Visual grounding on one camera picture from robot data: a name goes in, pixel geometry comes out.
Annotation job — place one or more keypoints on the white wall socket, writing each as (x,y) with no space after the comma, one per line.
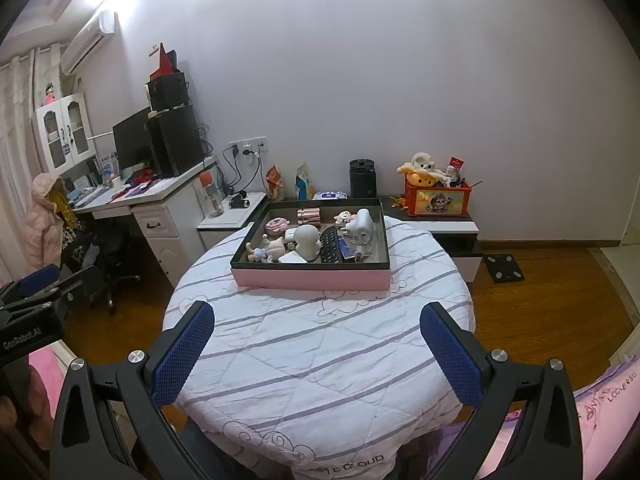
(247,147)

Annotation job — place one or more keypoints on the yellow white plush toy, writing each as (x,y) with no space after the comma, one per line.
(422,172)

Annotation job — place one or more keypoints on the pink round block toy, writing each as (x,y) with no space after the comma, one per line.
(276,226)

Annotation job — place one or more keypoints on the orange storage box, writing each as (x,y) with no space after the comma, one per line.
(437,200)

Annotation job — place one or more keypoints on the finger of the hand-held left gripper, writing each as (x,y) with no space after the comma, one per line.
(37,280)
(85,282)

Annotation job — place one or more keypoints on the pink purple blanket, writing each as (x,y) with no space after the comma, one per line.
(605,410)

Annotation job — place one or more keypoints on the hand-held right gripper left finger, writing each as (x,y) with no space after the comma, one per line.
(182,355)

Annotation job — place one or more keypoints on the orange snack bag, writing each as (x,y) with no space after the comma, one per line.
(275,182)

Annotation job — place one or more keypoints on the baby doll figure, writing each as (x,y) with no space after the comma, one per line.
(270,250)

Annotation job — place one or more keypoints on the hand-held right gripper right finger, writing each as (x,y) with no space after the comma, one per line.
(450,355)

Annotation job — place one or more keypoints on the blue white small box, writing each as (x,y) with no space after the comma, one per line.
(109,167)

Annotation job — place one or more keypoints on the red triangular box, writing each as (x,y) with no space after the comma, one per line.
(164,62)

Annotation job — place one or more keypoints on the pink box with black rim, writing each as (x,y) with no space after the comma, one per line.
(310,280)

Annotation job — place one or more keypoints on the yellow patterned scarf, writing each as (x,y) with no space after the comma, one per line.
(65,207)

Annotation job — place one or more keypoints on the wet wipes pack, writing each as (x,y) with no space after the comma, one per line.
(330,195)

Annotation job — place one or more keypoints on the small black camera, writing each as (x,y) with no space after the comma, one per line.
(240,202)

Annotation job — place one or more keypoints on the black computer tower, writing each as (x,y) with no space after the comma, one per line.
(175,142)

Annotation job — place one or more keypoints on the red white card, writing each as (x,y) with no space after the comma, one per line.
(455,165)

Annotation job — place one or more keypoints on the pink white block cat toy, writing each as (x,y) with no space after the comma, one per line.
(344,219)

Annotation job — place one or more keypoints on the black comb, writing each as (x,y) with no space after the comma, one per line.
(329,245)

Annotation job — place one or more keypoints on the white curtain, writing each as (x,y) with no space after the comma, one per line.
(15,150)

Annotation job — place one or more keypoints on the white round figurine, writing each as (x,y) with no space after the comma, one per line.
(306,240)

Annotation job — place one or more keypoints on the black bathroom scale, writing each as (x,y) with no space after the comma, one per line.
(504,268)

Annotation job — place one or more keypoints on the blue mirrored rectangular case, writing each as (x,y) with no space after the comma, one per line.
(346,249)

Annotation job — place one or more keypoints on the small pink doll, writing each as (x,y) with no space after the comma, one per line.
(50,94)

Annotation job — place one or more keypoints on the pink jacket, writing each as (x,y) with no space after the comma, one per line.
(42,220)

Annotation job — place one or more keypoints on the white striped quilt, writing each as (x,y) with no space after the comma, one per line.
(325,360)

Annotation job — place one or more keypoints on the black computer monitor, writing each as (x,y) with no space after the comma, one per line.
(132,140)

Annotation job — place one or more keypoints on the black office chair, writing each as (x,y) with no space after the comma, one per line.
(95,260)

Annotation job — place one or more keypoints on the pink bottle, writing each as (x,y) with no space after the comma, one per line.
(212,195)

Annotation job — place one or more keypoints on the white handheld device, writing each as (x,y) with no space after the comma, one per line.
(361,222)

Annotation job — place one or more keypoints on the white charger adapter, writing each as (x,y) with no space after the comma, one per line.
(292,258)

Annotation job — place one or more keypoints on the black kettle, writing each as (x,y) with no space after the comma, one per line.
(362,177)

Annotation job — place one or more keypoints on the clear glass perfume bottle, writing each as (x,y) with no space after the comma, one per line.
(365,251)

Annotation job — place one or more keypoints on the white desk with drawers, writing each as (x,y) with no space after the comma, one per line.
(165,187)

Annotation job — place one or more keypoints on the rose gold cylinder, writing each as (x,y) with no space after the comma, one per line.
(308,216)

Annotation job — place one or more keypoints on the white glass door cabinet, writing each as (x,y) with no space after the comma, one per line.
(65,130)

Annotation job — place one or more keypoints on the white air conditioner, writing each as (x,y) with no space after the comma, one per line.
(87,40)

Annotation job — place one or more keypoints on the blue white snack bag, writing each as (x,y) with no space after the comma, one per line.
(304,182)

